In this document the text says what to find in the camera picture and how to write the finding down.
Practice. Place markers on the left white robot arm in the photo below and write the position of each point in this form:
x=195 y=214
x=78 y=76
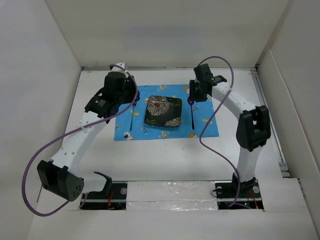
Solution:
x=59 y=174

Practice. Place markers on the dark floral square plate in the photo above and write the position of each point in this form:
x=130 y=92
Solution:
x=163 y=111

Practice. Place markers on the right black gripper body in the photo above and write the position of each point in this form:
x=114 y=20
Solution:
x=196 y=92

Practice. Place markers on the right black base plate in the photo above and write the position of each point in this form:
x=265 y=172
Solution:
x=249 y=196

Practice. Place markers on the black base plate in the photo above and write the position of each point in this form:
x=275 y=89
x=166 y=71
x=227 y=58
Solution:
x=249 y=196
x=114 y=200

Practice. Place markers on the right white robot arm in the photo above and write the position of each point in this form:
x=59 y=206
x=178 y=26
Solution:
x=253 y=128

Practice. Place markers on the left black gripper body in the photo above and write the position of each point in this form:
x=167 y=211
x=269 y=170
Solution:
x=129 y=93

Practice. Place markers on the blue space-print cloth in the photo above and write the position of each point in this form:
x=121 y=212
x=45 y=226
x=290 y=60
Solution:
x=202 y=112

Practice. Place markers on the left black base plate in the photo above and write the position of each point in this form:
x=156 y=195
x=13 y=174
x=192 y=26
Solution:
x=114 y=200

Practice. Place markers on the purple iridescent spoon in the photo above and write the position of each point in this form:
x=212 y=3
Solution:
x=192 y=117

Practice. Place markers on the iridescent fork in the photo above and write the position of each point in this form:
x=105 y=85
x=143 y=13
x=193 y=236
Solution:
x=132 y=115

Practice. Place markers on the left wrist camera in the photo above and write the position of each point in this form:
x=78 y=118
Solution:
x=120 y=67

